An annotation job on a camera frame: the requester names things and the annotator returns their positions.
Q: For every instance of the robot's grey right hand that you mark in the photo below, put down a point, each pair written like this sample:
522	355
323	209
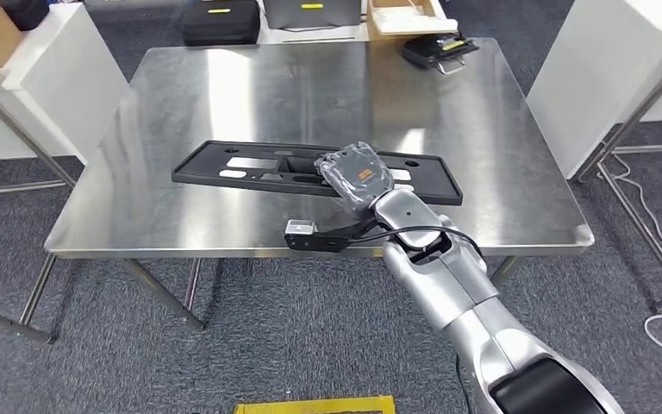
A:
359	177

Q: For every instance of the black plastic plate frame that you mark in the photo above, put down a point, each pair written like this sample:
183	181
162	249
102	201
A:
205	166

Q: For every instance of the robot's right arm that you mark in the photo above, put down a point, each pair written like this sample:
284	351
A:
451	286

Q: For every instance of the stainless steel workbench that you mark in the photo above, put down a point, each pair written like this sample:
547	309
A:
194	85

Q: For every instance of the black device yellow label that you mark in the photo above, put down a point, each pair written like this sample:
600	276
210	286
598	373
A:
428	54

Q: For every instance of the white desk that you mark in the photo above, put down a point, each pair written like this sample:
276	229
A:
319	35

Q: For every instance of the open cardboard box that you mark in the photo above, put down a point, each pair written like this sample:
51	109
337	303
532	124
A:
372	25

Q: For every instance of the grey laptop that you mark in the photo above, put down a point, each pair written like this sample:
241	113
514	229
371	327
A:
308	17

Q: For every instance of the black zippered case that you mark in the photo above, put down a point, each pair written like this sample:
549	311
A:
22	14
217	28

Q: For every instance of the white table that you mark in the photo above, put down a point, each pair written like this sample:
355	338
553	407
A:
62	85

